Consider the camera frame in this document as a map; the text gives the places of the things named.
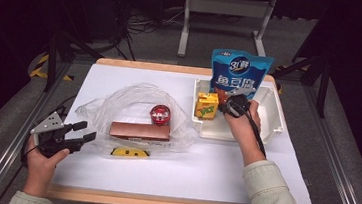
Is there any aluminium floor rail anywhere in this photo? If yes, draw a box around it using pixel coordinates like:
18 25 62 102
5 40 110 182
0 55 73 204
293 84 362 204

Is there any tangle of floor cables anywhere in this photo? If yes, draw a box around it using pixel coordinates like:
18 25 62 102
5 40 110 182
118 0 186 41

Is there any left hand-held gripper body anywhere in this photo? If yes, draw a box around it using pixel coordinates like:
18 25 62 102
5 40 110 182
27 109 83 161

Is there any white metal stand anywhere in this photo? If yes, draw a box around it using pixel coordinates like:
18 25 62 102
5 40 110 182
176 0 278 66

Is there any person's right hand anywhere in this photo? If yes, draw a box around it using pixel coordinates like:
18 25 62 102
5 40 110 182
221 97 264 148

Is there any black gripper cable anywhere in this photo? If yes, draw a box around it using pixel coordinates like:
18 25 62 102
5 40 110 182
0 88 78 204
242 109 271 158

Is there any brown rectangular box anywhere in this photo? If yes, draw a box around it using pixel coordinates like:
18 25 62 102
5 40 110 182
108 119 172 144

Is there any red round can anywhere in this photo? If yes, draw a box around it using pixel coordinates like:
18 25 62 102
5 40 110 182
148 103 173 127

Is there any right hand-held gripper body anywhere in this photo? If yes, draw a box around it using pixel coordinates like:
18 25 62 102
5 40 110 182
218 85 258 120

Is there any white table sheet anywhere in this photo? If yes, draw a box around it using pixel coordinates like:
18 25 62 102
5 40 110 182
51 61 325 204

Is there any yellow drink carton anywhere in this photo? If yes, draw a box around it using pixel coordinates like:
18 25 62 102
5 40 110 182
193 91 221 123

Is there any black tripod stand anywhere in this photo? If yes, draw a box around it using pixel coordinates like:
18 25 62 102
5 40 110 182
266 52 333 119

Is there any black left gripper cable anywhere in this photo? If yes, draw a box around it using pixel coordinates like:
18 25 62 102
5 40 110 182
0 88 78 204

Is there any person's left hand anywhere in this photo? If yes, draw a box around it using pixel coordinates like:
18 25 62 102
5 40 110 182
22 135 72 189

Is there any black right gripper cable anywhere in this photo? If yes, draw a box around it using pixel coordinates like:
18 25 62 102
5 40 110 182
242 109 271 158

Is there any white plastic bin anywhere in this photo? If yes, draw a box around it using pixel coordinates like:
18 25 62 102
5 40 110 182
189 77 289 147

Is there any blue snack pouch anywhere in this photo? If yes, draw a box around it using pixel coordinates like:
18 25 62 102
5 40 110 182
207 48 276 107

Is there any yellow black hazard tape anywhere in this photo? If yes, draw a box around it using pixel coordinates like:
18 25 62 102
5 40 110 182
29 52 76 83

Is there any clear plastic shopping bag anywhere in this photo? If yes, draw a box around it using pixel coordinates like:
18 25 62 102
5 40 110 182
72 76 203 167

